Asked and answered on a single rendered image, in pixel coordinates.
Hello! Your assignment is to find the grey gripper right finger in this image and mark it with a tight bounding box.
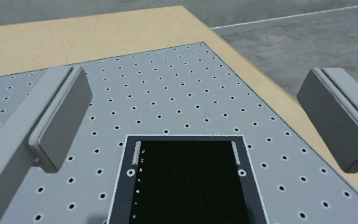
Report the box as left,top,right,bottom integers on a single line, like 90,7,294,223
297,68,358,174

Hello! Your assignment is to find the black well plate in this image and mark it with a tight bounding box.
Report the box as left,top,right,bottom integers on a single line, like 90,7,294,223
128,140,250,224

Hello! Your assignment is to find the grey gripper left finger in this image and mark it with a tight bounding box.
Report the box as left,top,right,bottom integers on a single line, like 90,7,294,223
0,66,93,221

